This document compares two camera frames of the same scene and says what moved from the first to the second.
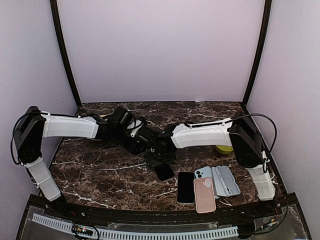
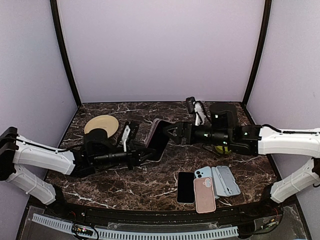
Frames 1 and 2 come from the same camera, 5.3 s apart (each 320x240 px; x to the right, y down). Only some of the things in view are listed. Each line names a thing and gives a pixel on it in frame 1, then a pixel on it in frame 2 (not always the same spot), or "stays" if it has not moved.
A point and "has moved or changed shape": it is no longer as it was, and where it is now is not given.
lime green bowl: x=224 y=149 stays
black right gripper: x=153 y=162 to x=181 y=133
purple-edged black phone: x=164 y=172 has moved or changed shape
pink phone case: x=204 y=195 stays
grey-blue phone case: x=224 y=184 stays
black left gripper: x=135 y=147 to x=134 y=156
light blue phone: x=204 y=172 stays
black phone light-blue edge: x=185 y=188 stays
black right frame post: x=266 y=20 stays
